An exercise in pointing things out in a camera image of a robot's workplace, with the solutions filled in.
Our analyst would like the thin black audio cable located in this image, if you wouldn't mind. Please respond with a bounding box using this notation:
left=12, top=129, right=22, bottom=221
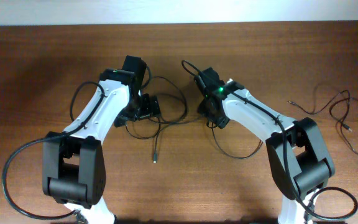
left=287, top=89, right=358, bottom=156

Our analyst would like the thin black USB cable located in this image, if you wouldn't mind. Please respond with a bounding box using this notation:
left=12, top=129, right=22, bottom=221
left=124, top=75, right=203, bottom=164

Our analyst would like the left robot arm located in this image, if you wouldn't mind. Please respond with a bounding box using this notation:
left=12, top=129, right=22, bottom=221
left=42, top=56, right=160, bottom=223

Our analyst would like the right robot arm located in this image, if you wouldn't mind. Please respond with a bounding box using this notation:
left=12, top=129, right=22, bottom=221
left=194, top=68, right=335, bottom=223

